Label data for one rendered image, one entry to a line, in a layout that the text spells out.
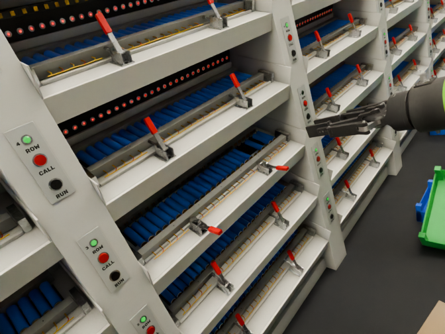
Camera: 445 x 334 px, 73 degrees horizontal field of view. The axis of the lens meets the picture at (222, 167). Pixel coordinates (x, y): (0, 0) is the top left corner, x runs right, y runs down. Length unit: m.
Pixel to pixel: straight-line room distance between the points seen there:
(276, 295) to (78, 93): 0.80
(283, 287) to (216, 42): 0.75
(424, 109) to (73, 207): 0.61
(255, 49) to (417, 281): 0.92
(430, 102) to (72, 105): 0.59
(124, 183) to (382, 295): 0.92
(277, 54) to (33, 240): 0.72
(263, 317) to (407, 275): 0.54
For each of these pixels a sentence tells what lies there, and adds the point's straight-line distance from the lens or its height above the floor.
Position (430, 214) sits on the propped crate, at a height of 0.06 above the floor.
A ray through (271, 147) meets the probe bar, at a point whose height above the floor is 0.58.
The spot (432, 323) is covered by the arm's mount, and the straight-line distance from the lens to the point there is 0.68.
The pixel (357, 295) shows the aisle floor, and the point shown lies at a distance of 1.20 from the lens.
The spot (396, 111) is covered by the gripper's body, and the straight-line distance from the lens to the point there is 0.65.
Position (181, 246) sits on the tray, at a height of 0.55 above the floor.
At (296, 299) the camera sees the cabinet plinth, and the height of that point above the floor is 0.04.
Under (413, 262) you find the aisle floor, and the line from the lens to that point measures 1.30.
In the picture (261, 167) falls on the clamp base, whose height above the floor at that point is 0.57.
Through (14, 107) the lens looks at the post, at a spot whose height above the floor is 0.93.
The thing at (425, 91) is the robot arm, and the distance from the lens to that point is 0.63.
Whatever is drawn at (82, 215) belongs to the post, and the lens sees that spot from 0.55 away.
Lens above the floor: 0.93
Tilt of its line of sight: 23 degrees down
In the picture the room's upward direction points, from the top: 21 degrees counter-clockwise
